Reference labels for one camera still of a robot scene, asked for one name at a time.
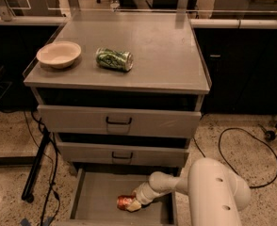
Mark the grey drawer cabinet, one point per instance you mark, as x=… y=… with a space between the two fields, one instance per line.
x=168 y=73

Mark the black caster wheel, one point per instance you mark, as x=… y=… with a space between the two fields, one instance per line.
x=269 y=135

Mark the grey middle drawer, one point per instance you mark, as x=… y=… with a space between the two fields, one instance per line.
x=123 y=155

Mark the clear water bottle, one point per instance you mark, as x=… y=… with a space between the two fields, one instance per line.
x=114 y=4

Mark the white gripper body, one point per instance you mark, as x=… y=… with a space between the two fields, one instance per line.
x=141 y=194

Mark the green soda can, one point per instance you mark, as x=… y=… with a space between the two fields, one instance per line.
x=114 y=60

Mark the white bowl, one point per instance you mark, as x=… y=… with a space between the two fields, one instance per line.
x=59 y=55

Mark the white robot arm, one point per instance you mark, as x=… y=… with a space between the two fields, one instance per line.
x=216 y=194

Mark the black stand leg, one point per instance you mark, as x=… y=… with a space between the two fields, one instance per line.
x=27 y=194

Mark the grey top drawer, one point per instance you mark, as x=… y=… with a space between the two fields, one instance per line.
x=119 y=121

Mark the grey open bottom drawer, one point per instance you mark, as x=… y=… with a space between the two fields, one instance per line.
x=94 y=201

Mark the red coke can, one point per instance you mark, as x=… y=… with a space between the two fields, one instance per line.
x=123 y=201

